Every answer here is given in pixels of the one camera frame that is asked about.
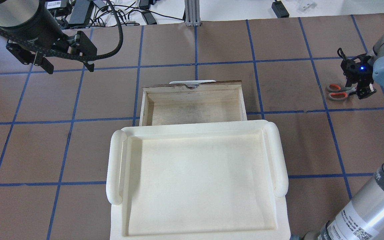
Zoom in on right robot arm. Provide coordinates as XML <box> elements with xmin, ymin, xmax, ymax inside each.
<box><xmin>303</xmin><ymin>34</ymin><xmax>384</xmax><ymax>240</ymax></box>

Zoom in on wooden drawer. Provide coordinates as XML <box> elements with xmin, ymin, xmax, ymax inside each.
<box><xmin>139</xmin><ymin>80</ymin><xmax>247</xmax><ymax>126</ymax></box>

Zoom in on black braided cable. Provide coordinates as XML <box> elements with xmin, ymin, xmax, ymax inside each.
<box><xmin>0</xmin><ymin>0</ymin><xmax>124</xmax><ymax>61</ymax></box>

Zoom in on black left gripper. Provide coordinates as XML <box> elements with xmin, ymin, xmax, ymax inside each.
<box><xmin>6</xmin><ymin>30</ymin><xmax>97</xmax><ymax>75</ymax></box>

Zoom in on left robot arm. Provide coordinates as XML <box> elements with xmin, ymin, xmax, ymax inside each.
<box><xmin>0</xmin><ymin>0</ymin><xmax>97</xmax><ymax>56</ymax></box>

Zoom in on black power adapter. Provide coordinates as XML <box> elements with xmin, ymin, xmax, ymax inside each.
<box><xmin>271</xmin><ymin>0</ymin><xmax>290</xmax><ymax>18</ymax></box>

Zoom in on grey orange scissors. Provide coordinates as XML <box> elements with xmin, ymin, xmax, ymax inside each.
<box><xmin>326</xmin><ymin>84</ymin><xmax>357</xmax><ymax>101</ymax></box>

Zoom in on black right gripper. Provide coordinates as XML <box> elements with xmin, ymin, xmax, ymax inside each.
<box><xmin>337</xmin><ymin>48</ymin><xmax>377</xmax><ymax>100</ymax></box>

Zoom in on aluminium frame post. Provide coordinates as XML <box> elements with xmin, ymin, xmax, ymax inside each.
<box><xmin>184</xmin><ymin>0</ymin><xmax>202</xmax><ymax>26</ymax></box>

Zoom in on white drawer handle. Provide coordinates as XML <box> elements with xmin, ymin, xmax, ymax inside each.
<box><xmin>169</xmin><ymin>80</ymin><xmax>215</xmax><ymax>89</ymax></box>

